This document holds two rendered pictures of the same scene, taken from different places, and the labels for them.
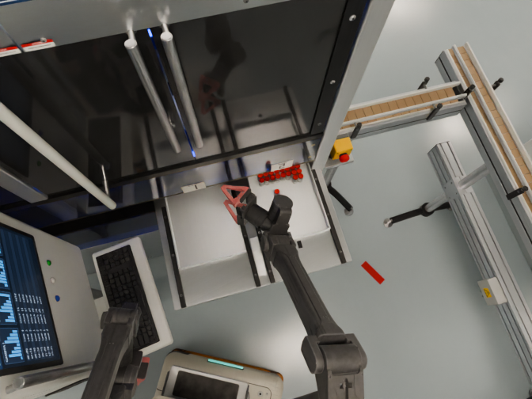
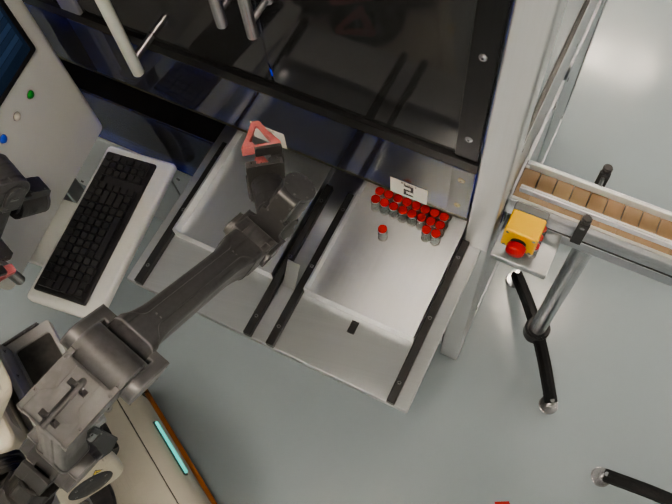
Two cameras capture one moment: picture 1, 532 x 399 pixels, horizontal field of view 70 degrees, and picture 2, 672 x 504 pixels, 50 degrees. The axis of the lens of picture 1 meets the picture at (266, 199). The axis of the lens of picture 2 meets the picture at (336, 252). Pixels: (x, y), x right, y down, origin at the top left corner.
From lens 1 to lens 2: 0.55 m
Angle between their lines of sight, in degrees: 20
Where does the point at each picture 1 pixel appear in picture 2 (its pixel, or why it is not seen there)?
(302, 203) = (408, 277)
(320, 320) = (147, 312)
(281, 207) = (285, 188)
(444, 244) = not seen: outside the picture
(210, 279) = not seen: hidden behind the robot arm
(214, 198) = not seen: hidden behind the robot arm
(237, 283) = (226, 309)
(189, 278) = (177, 254)
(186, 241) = (215, 206)
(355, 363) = (114, 375)
